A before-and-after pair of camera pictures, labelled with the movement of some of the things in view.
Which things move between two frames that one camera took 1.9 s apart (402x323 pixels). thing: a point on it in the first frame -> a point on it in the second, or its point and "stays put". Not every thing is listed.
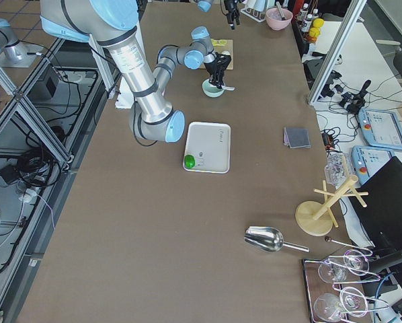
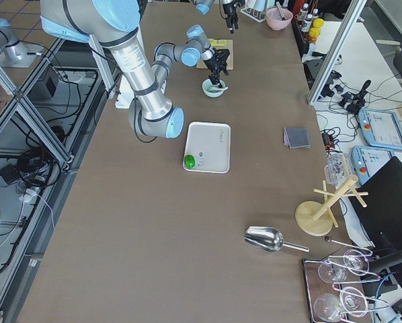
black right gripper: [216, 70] stays put
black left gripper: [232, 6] stays put
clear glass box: [338, 168] stays put
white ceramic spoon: [228, 87] -> [216, 89]
